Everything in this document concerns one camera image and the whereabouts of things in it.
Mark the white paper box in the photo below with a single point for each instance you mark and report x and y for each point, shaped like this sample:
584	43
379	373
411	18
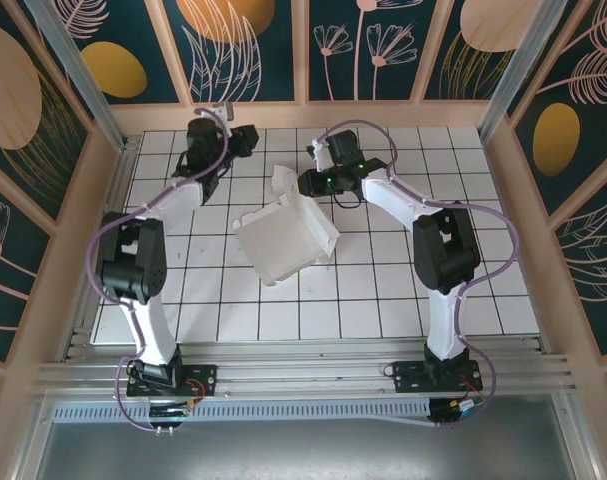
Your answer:
283	240

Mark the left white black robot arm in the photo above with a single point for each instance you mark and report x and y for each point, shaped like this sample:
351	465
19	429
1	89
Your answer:
153	330

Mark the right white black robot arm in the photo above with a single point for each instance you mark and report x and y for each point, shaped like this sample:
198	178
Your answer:
443	325

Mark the white gridded table board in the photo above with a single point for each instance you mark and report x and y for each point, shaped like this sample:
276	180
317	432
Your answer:
318	320

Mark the green controller circuit board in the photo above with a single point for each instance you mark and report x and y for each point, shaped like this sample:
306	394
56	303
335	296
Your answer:
458	407
168	412

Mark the grey sheet metal panel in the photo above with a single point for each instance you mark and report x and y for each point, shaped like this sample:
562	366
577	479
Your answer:
303	455

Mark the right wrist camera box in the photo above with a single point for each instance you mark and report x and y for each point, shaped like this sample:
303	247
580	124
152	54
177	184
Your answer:
320	155

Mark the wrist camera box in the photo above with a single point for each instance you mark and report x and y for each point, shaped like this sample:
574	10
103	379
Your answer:
320	155
224	111

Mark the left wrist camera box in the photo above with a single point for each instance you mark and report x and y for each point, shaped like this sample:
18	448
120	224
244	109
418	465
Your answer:
224	111

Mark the aluminium side rail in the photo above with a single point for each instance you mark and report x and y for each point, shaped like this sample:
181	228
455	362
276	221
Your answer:
122	175

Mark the aluminium corner post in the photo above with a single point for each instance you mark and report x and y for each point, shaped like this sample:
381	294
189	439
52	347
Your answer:
83	85
520	70

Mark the long aluminium frame rails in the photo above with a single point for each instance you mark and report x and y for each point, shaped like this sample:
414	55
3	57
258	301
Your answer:
303	370

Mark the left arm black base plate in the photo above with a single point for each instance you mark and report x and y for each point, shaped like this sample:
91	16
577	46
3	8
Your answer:
205	375

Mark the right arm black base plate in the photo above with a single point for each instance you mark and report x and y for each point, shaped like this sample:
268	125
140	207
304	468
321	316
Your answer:
408	377

